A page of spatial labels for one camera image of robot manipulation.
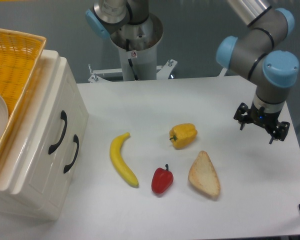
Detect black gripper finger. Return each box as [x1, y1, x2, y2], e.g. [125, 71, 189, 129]
[266, 121, 290, 145]
[233, 102, 252, 131]

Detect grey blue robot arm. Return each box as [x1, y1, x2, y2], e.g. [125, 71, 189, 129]
[85, 0, 300, 141]

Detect yellow woven basket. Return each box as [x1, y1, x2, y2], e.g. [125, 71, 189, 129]
[0, 28, 47, 158]

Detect white drawer cabinet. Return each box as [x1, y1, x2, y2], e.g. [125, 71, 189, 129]
[0, 50, 89, 220]

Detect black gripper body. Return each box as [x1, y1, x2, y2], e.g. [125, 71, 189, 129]
[248, 106, 281, 128]

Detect yellow banana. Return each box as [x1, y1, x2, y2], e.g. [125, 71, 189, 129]
[109, 132, 139, 188]

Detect slice of bread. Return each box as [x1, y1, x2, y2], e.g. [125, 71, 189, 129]
[188, 150, 221, 199]

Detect black cable on pedestal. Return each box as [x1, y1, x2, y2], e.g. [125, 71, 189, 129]
[126, 38, 140, 81]

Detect red bell pepper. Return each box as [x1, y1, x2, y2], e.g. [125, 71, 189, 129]
[151, 164, 174, 195]

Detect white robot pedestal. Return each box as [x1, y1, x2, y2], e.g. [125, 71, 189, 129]
[88, 13, 178, 83]

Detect yellow bell pepper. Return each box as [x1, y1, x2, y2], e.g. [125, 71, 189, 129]
[169, 123, 198, 150]

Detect black lower drawer handle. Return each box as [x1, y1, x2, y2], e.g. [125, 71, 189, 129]
[63, 134, 80, 174]

